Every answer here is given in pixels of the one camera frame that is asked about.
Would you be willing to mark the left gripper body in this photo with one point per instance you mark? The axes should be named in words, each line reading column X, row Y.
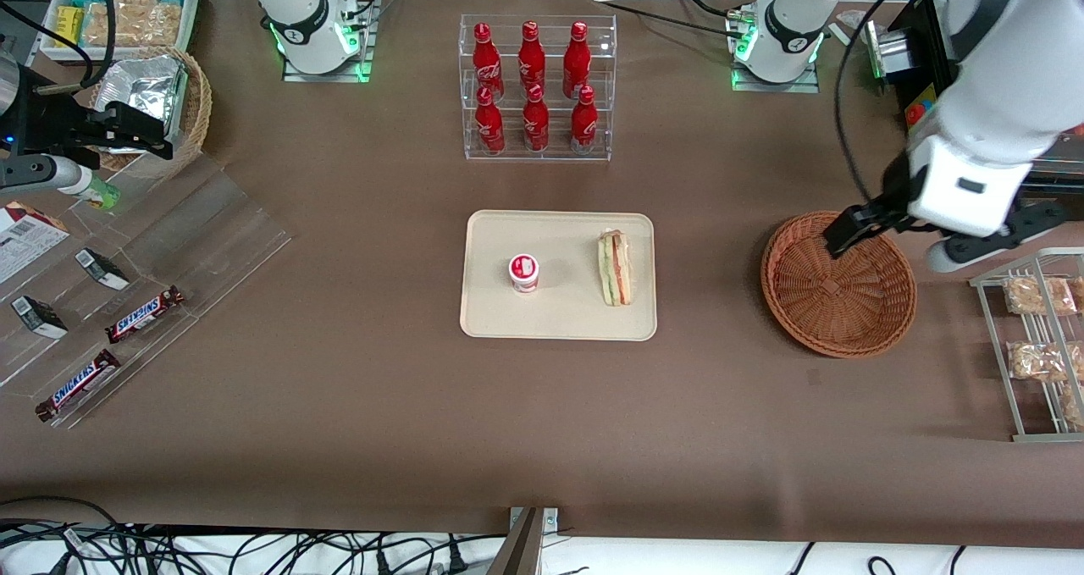
column 892, row 190

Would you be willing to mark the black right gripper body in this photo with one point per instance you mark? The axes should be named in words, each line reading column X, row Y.
column 44, row 120

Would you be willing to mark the triangular sandwich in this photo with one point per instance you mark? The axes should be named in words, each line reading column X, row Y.
column 616, row 268

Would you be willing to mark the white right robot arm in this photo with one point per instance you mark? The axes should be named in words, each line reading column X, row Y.
column 292, row 8

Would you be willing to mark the light wicker basket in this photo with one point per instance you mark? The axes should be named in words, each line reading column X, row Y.
column 199, row 113

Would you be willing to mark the brown wicker basket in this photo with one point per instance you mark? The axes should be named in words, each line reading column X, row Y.
column 838, row 304

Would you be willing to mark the beige rectangular tray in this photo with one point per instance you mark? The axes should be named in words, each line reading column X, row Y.
column 559, row 304

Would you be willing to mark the silver foil bag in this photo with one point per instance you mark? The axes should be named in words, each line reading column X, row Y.
column 148, row 84

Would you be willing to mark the green white bottle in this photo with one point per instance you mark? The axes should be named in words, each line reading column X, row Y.
column 103, row 195

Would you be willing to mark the red emergency stop button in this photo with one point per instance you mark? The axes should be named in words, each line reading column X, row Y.
column 915, row 114

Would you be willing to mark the yellow snack packet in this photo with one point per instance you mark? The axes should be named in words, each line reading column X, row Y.
column 68, row 26

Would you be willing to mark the clear bag of crackers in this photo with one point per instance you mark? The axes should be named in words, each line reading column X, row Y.
column 163, row 23
column 114, row 12

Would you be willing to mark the clear acrylic stepped display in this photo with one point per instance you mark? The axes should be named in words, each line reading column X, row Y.
column 203, row 228

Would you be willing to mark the white plastic snack bin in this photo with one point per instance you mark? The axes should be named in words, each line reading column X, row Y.
column 190, row 16

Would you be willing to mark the small black white box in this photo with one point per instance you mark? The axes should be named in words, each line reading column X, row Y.
column 39, row 317
column 103, row 269

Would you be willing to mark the red white printed carton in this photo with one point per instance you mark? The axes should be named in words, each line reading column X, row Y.
column 21, row 245

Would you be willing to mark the clear bag of granola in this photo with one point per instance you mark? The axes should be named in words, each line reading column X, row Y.
column 1037, row 295
column 1074, row 407
column 1042, row 361

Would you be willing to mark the black steel roller grill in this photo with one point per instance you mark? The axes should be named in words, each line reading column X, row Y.
column 923, row 41

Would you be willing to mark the brown Snickers bar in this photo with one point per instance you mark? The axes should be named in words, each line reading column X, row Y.
column 78, row 385
column 144, row 314

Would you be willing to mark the clear plastic wrapper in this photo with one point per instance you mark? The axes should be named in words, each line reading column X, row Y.
column 854, row 23

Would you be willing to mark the red cola bottle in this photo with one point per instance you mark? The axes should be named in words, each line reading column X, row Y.
column 531, row 58
column 535, row 124
column 576, row 63
column 489, row 126
column 487, row 63
column 583, row 126

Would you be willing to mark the clear acrylic bottle rack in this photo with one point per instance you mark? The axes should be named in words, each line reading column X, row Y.
column 550, row 156

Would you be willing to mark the red white yogurt cup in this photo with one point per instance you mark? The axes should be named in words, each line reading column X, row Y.
column 523, row 272

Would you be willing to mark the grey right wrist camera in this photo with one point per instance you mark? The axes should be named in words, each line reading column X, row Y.
column 38, row 174

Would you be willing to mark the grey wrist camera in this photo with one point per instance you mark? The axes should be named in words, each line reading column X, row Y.
column 38, row 174
column 948, row 257

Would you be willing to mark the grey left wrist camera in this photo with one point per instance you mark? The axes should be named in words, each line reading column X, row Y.
column 948, row 257

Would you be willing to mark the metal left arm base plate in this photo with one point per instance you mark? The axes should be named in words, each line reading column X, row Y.
column 775, row 85

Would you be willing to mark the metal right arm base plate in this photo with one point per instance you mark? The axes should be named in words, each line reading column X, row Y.
column 326, row 75

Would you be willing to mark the metal table edge bracket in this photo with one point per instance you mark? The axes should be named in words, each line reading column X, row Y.
column 550, row 520

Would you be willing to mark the dark grey camera pole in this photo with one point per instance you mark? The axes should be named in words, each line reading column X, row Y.
column 518, row 550

